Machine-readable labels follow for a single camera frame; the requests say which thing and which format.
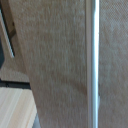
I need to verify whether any brown drawer cabinet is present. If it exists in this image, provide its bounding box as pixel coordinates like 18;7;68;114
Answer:
0;0;33;90

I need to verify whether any silver drawer handle bar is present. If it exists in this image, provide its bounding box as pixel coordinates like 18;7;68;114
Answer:
84;0;101;128

